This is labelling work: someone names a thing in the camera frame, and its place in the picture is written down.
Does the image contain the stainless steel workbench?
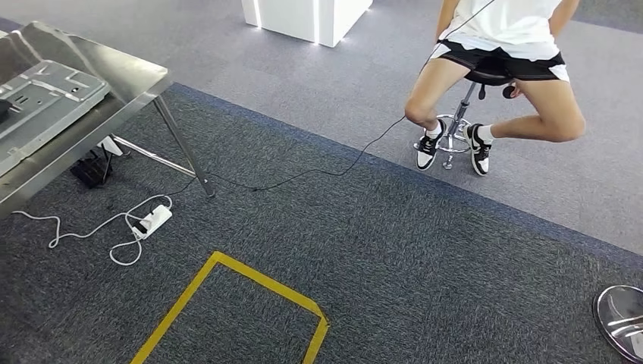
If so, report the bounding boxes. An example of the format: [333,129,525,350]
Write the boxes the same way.
[0,20,217,219]

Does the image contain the yellow floor tape square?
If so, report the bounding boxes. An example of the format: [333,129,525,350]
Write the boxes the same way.
[129,251,330,364]

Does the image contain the white power strip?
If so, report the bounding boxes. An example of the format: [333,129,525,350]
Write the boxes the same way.
[131,204,174,240]

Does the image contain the black chrome swivel stool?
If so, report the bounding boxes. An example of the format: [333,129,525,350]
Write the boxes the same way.
[412,67,519,171]

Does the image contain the person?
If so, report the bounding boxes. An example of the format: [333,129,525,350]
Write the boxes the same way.
[404,0,587,177]

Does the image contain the stamped grey metal panel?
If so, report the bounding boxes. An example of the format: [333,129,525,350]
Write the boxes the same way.
[0,59,112,177]

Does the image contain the chrome stanchion with round base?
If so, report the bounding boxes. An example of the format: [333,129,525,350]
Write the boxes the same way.
[592,284,643,364]

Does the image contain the black floor cable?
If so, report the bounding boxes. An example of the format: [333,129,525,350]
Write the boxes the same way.
[165,0,498,198]

